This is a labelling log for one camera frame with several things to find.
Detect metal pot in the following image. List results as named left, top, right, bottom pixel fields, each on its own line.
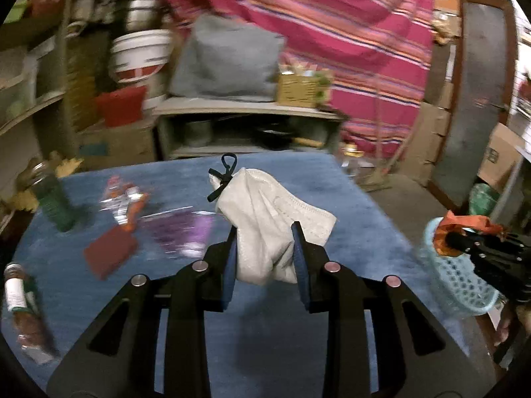
left=120, top=0, right=160, bottom=34

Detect silver orange wrapper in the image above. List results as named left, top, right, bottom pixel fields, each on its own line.
left=100, top=176, right=150, bottom=233

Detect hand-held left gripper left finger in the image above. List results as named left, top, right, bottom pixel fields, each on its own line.
left=45, top=228, right=239, bottom=398

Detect low wooden cabinet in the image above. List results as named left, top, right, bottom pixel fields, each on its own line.
left=153, top=97, right=347, bottom=160

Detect pink striped cloth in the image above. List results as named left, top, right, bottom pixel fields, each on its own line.
left=164, top=0, right=436, bottom=160

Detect red woven basket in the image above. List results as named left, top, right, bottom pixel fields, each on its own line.
left=95, top=86, right=148, bottom=127

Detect person's right hand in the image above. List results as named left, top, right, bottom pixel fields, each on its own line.
left=495, top=304, right=518, bottom=346

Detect yellow egg tray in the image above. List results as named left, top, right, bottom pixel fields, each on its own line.
left=8, top=153, right=84, bottom=212

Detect dark wooden door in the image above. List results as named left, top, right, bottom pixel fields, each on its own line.
left=429, top=0, right=517, bottom=210

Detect small woven yellow basket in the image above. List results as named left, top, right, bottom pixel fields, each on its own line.
left=276, top=64, right=333, bottom=108

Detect stacked cardboard boxes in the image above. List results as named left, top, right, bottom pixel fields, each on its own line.
left=409, top=83, right=455, bottom=187

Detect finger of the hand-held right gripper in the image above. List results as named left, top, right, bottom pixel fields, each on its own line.
left=444, top=231, right=478, bottom=258

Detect glass jar with white label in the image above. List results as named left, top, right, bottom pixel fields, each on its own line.
left=3, top=263, right=59, bottom=361

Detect green plastic basket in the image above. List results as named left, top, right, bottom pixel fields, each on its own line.
left=469, top=182, right=502, bottom=220

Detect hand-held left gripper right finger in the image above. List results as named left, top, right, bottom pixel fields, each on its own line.
left=290, top=221, right=471, bottom=398

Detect clear cup with green label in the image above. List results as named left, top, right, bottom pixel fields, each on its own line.
left=27, top=162, right=75, bottom=233

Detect purple plastic packet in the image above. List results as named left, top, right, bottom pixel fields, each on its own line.
left=143, top=209, right=216, bottom=258

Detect wooden shelf unit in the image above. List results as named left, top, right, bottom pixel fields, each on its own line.
left=0, top=0, right=79, bottom=200

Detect straw broom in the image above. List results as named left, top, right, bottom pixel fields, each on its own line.
left=361, top=130, right=416, bottom=191

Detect white drawstring cloth bag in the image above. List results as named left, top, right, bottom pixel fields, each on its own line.
left=207, top=153, right=338, bottom=286

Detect brown cardboard box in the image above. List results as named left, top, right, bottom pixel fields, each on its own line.
left=477, top=122, right=527, bottom=193

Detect gray cushion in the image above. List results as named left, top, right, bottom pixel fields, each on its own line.
left=168, top=14, right=287, bottom=102

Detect teal plastic basket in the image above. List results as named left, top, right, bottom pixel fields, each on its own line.
left=419, top=218, right=500, bottom=316

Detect white plastic bucket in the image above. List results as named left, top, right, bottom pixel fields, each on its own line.
left=109, top=29, right=173, bottom=86

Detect dark red flat packet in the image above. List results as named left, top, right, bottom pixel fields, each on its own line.
left=83, top=226, right=138, bottom=280

